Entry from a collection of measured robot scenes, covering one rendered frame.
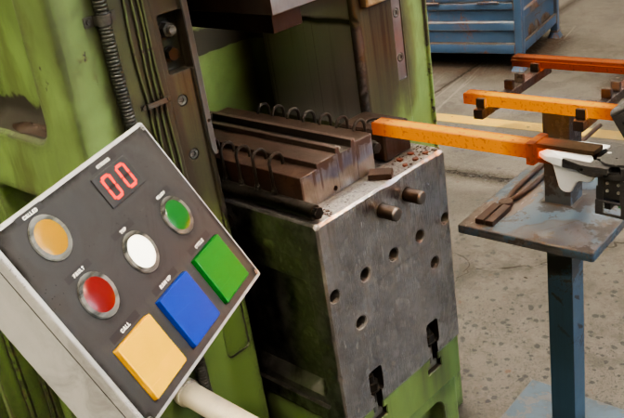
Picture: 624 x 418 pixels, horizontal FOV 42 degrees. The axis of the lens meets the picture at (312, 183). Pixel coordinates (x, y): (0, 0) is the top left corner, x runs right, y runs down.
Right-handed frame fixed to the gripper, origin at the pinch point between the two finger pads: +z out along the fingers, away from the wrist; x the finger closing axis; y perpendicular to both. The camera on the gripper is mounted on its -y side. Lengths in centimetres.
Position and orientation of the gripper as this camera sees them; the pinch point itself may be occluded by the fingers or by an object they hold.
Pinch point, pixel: (550, 148)
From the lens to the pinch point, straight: 126.0
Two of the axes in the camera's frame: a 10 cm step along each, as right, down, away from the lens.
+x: 6.8, -3.9, 6.3
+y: 1.3, 9.0, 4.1
